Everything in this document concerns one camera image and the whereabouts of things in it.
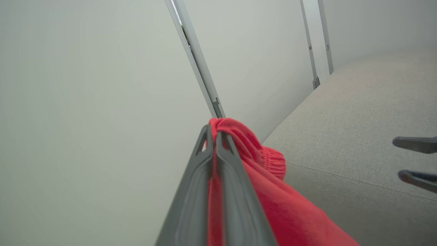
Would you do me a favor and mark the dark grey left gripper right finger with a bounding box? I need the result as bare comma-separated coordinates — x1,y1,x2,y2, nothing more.
215,131,278,246

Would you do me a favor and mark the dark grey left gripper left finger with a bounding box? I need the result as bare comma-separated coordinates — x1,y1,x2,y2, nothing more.
155,124,214,246

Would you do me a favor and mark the red clothing item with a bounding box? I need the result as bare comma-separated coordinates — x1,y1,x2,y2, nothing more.
207,118,361,246

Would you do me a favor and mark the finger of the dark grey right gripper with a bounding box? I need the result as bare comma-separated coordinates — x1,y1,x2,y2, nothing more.
392,136,437,154
398,170,437,194

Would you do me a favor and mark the grey partition frame post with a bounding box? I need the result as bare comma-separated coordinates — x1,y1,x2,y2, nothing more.
300,0,321,90
318,0,334,75
166,0,226,119

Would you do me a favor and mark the white partition panel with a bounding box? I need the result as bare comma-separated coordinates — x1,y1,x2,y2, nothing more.
0,0,212,246
323,0,437,70
178,0,316,142

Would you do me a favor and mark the grey fabric sofa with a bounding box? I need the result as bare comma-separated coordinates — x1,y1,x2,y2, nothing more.
263,48,437,246

